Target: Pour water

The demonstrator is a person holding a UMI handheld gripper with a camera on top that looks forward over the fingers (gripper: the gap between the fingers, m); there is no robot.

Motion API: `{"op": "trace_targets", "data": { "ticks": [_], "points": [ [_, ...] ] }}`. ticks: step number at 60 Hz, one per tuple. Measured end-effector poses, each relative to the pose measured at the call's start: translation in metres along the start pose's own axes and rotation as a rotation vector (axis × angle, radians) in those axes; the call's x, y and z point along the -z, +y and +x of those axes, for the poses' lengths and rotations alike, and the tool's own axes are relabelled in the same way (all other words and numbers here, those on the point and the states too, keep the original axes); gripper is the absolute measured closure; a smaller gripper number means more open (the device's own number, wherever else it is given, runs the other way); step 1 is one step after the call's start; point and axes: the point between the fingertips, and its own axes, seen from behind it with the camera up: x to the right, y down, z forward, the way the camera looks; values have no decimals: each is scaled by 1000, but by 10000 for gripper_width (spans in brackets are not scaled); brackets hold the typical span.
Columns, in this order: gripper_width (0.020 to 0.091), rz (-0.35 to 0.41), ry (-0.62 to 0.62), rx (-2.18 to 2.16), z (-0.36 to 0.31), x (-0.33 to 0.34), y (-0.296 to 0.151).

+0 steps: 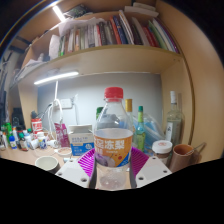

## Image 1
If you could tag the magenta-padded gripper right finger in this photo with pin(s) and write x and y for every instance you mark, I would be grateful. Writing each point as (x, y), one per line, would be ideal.
(140, 163)

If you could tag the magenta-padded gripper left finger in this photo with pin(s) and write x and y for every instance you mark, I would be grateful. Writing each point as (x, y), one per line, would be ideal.
(86, 165)

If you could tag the clear red-capped drink bottle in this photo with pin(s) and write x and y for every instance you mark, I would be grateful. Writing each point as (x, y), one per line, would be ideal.
(112, 140)

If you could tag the blue and white carton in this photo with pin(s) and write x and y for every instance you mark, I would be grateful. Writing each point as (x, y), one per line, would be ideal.
(81, 140)

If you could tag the white-lidded brown jar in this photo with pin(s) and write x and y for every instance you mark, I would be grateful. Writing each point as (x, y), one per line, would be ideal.
(162, 146)

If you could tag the clear green-capped bottle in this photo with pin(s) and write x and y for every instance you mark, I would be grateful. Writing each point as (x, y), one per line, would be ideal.
(140, 131)

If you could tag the blue plastic bag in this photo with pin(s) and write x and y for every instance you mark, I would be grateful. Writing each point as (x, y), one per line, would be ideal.
(155, 128)

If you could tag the black mug white inside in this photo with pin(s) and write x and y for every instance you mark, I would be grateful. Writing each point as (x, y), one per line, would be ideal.
(46, 163)

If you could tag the magenta pouch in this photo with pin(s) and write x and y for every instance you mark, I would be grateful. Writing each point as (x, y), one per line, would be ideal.
(61, 133)

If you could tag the brown cup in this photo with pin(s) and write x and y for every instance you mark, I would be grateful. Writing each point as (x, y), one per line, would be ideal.
(181, 156)

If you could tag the small white pill bottle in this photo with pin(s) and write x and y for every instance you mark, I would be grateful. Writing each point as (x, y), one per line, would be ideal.
(41, 140)

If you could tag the clear white-capped glass bottle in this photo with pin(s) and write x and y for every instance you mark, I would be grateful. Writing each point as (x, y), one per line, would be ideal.
(174, 123)

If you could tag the clear yellow-capped bottle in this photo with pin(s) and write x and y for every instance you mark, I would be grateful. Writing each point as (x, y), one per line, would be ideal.
(129, 108)

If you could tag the red and white can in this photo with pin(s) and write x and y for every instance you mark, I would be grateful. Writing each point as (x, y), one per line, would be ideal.
(36, 126)

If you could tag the white blue-labelled squeeze bottle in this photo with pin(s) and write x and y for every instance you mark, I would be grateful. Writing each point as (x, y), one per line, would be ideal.
(12, 142)

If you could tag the green container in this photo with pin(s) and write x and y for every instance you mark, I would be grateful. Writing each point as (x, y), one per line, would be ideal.
(7, 130)

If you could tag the under-shelf light bar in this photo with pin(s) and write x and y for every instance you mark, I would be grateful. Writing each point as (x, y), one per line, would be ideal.
(55, 78)

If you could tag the wooden shelf unit with books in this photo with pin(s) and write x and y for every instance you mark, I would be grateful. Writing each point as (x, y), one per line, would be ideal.
(110, 60)

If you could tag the ceiling light bar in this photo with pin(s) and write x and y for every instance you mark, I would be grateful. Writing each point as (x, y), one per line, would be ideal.
(59, 13)

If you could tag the white wall power strip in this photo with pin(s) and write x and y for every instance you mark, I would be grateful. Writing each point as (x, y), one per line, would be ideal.
(65, 103)

